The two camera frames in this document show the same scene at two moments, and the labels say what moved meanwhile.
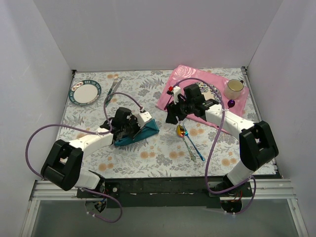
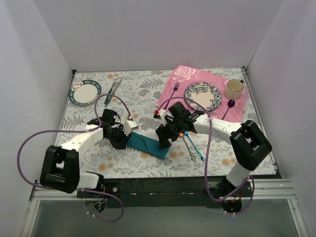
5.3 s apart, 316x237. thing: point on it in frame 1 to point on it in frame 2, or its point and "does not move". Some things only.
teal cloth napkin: x=150 y=128 to x=148 y=145
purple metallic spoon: x=230 y=103 does not move
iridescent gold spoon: x=180 y=131 does not move
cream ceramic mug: x=233 y=89 does not move
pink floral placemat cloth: x=184 y=75 does not move
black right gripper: x=173 y=111 to x=164 y=133
